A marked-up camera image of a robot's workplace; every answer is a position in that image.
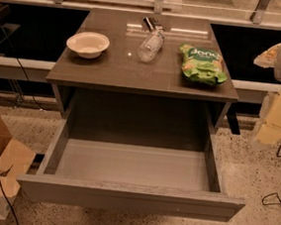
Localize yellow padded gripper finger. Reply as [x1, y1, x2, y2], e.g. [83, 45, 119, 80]
[251, 123, 281, 151]

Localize grey top drawer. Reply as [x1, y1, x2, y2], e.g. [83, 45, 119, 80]
[15, 86, 256, 225]

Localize grey drawer cabinet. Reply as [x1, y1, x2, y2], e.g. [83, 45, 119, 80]
[47, 9, 238, 126]

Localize green chip bag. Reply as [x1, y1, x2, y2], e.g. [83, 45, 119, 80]
[179, 43, 228, 86]

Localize clear plastic water bottle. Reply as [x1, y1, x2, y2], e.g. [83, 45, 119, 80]
[138, 17, 165, 62]

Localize white paper bowl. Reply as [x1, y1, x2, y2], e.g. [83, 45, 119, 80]
[66, 32, 110, 58]

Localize white low shelf rail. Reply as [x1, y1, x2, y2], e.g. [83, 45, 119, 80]
[0, 56, 281, 104]

